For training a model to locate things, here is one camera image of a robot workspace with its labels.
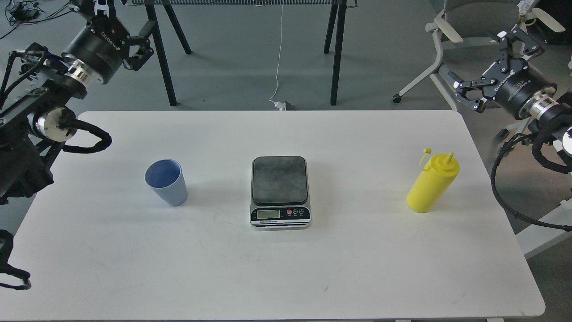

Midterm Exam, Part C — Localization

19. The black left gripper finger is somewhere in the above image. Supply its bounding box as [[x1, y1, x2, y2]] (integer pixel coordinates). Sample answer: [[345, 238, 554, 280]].
[[70, 0, 116, 20], [121, 21, 157, 71]]

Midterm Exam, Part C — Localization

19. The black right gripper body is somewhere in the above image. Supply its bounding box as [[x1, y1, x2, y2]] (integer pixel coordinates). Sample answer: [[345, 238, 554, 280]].
[[482, 58, 558, 120]]

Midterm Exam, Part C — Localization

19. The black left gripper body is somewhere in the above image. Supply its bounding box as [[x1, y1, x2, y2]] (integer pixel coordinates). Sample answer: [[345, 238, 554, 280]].
[[63, 17, 129, 84]]

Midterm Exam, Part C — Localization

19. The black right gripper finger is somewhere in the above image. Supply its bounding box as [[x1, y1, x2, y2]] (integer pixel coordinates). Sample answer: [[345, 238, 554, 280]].
[[495, 26, 545, 75], [447, 71, 499, 113]]

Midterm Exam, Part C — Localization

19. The yellow squeeze bottle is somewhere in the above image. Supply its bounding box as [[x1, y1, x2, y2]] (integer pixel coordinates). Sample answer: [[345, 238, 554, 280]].
[[406, 148, 460, 213]]

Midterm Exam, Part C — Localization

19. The blue ribbed plastic cup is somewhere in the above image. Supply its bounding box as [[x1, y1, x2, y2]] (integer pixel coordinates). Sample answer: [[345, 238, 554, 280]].
[[144, 159, 188, 207]]

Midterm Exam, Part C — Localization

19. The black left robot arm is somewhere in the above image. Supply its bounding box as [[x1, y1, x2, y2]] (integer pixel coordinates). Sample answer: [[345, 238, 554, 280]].
[[0, 0, 157, 204]]

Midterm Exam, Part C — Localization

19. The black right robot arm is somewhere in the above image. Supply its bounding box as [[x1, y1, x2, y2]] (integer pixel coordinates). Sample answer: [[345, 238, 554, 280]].
[[449, 26, 572, 232]]

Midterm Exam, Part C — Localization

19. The black digital kitchen scale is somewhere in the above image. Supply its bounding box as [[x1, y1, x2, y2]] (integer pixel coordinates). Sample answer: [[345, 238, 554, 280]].
[[249, 156, 312, 230]]

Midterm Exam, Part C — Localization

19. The grey office chair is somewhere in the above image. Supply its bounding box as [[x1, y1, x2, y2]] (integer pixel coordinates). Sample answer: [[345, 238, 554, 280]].
[[392, 0, 564, 110]]

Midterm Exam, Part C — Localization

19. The white side table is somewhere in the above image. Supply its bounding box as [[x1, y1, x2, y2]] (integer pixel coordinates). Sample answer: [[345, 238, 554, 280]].
[[516, 199, 572, 259]]

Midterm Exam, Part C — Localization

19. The white power adapter on floor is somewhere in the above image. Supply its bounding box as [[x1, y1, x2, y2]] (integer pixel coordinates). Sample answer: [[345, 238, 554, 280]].
[[274, 101, 296, 111]]

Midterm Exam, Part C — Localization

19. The black trestle table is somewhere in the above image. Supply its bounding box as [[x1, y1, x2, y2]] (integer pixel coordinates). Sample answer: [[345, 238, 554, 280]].
[[116, 5, 363, 110]]

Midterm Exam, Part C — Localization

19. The black cable bundle on floor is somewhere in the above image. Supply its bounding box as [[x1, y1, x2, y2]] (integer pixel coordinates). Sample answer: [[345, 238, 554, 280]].
[[0, 0, 72, 40]]

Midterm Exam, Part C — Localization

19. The white hanging cable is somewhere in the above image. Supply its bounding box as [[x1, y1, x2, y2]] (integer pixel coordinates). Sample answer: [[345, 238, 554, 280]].
[[269, 4, 285, 104]]

